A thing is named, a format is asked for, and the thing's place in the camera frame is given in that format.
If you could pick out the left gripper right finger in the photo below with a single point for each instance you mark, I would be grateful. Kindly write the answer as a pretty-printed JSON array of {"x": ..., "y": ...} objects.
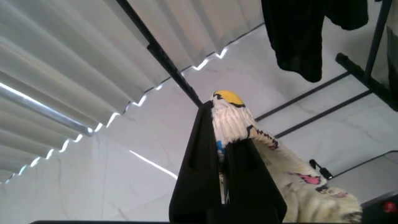
[{"x": 248, "y": 186}]

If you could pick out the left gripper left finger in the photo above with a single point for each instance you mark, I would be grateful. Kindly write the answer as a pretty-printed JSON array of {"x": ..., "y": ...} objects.
[{"x": 196, "y": 186}]

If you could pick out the cream printed garment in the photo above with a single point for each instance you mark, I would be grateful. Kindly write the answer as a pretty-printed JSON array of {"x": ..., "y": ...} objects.
[{"x": 236, "y": 124}]

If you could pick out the black garment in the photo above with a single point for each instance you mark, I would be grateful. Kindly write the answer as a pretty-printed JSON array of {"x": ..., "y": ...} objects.
[{"x": 295, "y": 37}]

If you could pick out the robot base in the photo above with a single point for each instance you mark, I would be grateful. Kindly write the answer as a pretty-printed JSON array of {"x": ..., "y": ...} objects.
[{"x": 373, "y": 186}]

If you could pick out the black clothes rack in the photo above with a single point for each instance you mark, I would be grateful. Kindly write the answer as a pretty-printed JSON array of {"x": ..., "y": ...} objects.
[{"x": 164, "y": 60}]

